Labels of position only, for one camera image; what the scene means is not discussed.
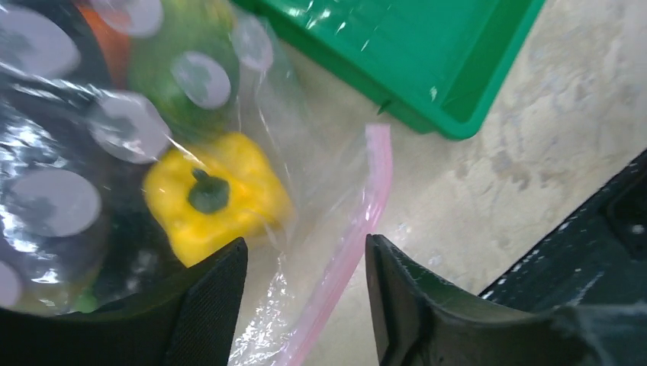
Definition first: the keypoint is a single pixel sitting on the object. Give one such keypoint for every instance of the green plastic tray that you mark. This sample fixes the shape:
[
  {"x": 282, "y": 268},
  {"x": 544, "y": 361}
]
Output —
[{"x": 435, "y": 65}]

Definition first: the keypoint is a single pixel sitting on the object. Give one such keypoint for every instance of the purple eggplant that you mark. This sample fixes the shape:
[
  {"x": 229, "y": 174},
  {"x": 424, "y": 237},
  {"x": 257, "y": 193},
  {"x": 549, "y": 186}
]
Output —
[{"x": 76, "y": 232}]

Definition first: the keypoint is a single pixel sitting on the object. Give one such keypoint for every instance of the yellow bell pepper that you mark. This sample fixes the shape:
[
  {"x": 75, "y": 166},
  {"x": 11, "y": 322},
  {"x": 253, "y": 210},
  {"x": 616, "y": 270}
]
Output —
[{"x": 206, "y": 196}]

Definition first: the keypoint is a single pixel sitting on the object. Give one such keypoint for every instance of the green orange mango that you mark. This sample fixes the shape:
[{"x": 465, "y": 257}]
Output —
[{"x": 189, "y": 69}]

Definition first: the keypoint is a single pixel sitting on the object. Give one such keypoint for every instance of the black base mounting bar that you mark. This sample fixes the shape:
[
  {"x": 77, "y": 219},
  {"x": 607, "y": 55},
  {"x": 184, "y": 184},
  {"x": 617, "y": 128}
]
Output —
[{"x": 597, "y": 255}]

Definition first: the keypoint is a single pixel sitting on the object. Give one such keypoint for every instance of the clear zip top bag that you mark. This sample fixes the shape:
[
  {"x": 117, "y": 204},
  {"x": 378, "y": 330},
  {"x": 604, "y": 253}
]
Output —
[{"x": 338, "y": 189}]

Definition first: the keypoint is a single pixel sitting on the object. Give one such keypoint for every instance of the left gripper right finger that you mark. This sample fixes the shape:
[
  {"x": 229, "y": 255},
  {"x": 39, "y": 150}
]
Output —
[{"x": 419, "y": 318}]

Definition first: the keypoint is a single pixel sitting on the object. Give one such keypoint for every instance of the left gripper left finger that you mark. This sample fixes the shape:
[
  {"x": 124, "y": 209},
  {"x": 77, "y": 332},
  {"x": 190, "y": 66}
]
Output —
[{"x": 186, "y": 319}]

